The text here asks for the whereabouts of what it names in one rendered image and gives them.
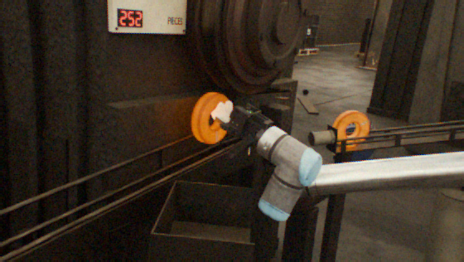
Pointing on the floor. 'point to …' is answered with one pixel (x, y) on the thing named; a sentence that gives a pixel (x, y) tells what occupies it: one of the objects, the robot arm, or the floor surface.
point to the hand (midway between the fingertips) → (213, 112)
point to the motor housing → (302, 230)
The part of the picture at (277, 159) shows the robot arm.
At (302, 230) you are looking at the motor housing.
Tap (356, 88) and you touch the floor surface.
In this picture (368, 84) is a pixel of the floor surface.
